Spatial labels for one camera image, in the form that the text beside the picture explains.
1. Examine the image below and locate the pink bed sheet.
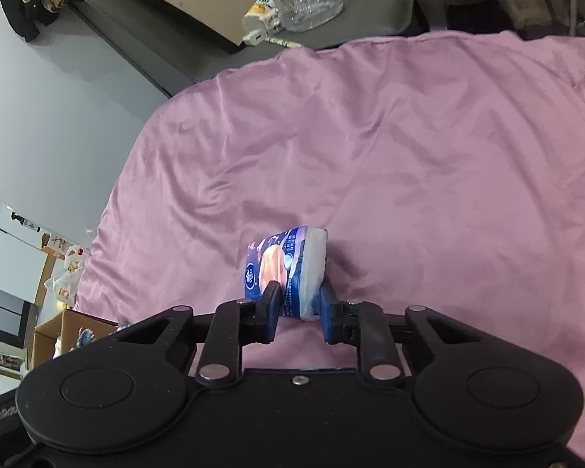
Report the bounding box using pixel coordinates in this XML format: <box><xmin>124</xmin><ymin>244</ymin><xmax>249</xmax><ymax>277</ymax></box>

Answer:
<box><xmin>72</xmin><ymin>29</ymin><xmax>585</xmax><ymax>468</ymax></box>

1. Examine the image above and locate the white yellow plastic bag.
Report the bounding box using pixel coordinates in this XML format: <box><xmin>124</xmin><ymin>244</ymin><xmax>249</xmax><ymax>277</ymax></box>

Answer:
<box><xmin>44</xmin><ymin>243</ymin><xmax>87</xmax><ymax>304</ymax></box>

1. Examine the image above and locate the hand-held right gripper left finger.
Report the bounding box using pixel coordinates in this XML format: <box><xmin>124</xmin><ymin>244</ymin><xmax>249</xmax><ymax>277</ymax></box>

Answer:
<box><xmin>112</xmin><ymin>280</ymin><xmax>280</xmax><ymax>382</ymax></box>

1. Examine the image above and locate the small cardboard box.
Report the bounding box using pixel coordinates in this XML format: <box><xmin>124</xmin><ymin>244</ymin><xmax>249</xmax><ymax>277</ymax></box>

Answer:
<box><xmin>41</xmin><ymin>232</ymin><xmax>72</xmax><ymax>260</ymax></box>

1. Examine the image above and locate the blue tissue packet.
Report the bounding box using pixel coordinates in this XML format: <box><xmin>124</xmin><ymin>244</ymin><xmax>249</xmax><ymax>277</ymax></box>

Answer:
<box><xmin>243</xmin><ymin>225</ymin><xmax>329</xmax><ymax>321</ymax></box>

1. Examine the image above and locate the yellow white bottle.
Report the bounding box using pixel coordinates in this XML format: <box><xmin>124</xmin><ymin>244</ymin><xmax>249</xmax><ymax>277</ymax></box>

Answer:
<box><xmin>244</xmin><ymin>0</ymin><xmax>282</xmax><ymax>35</ymax></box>

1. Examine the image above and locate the white cabinet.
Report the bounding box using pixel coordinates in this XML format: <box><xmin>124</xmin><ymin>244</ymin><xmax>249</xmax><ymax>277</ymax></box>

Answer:
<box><xmin>0</xmin><ymin>188</ymin><xmax>55</xmax><ymax>352</ymax></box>

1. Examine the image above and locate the black white soft toy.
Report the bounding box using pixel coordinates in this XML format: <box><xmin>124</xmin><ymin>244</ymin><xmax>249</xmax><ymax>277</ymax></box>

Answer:
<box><xmin>53</xmin><ymin>326</ymin><xmax>97</xmax><ymax>353</ymax></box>

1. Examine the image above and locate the white charger with cable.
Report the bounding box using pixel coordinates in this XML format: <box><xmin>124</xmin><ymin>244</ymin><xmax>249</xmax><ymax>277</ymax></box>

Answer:
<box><xmin>266</xmin><ymin>35</ymin><xmax>303</xmax><ymax>51</ymax></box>

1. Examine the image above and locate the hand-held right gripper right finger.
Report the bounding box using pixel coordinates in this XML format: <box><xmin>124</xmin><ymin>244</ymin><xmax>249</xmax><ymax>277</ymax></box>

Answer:
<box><xmin>319</xmin><ymin>283</ymin><xmax>491</xmax><ymax>382</ymax></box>

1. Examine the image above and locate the brown cardboard box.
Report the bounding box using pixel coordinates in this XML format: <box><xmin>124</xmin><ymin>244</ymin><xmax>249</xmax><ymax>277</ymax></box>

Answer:
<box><xmin>31</xmin><ymin>308</ymin><xmax>121</xmax><ymax>372</ymax></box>

